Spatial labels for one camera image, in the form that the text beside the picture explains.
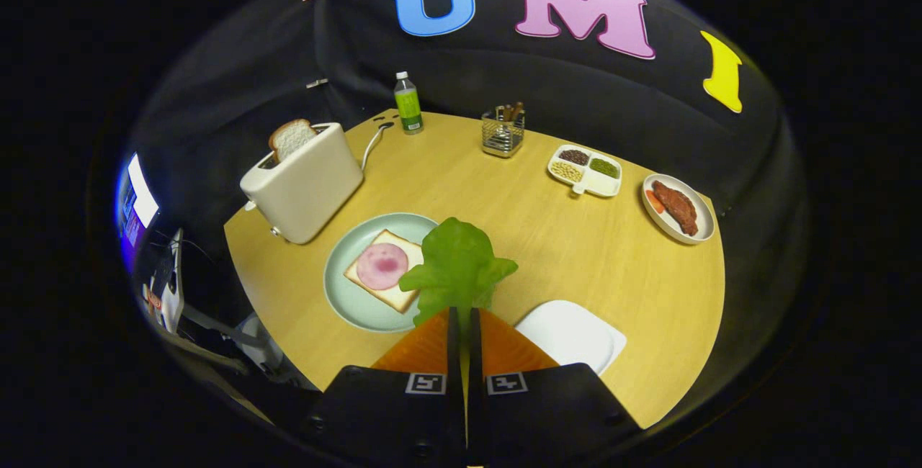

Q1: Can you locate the grey metal stand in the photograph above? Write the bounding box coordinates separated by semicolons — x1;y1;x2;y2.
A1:
155;306;289;382

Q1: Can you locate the white toaster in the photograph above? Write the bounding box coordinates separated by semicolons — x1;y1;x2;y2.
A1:
240;122;364;245

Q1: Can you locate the round plate with steak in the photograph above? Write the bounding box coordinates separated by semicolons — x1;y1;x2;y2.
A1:
641;173;716;246

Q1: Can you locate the green label plastic bottle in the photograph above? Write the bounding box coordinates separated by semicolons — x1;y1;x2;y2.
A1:
393;71;425;135

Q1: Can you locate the pink ham slice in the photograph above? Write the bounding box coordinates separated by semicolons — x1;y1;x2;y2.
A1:
356;242;410;291

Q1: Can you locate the toasted bread slice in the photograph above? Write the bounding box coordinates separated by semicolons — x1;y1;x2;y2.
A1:
269;119;318;163

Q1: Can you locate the white bread slice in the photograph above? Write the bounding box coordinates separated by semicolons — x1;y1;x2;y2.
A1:
344;229;426;314

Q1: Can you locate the wire utensil basket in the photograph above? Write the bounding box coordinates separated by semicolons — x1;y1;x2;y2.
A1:
480;102;526;159

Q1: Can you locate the brown steak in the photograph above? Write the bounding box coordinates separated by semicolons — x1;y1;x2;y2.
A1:
652;180;699;237

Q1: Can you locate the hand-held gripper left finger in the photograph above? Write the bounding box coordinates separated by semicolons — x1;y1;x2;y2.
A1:
303;307;467;468

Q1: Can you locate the pale green round plate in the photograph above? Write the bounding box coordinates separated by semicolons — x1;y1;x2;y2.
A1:
323;212;442;333

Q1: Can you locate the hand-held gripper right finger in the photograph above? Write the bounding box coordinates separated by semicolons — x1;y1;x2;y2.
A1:
467;307;643;467

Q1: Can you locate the computer monitor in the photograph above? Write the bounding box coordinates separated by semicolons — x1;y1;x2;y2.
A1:
115;153;161;274

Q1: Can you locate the white square plate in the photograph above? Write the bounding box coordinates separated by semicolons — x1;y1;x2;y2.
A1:
514;300;627;377

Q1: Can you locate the white divided dish with beans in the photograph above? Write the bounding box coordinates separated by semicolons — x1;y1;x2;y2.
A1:
547;144;623;199

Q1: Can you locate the white toaster cable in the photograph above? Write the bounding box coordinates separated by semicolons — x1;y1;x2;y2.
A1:
360;121;395;172

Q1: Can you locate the green lettuce leaf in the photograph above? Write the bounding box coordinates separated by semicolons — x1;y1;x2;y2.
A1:
398;217;519;328

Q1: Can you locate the white device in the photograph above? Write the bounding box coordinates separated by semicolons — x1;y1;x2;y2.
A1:
148;229;185;333

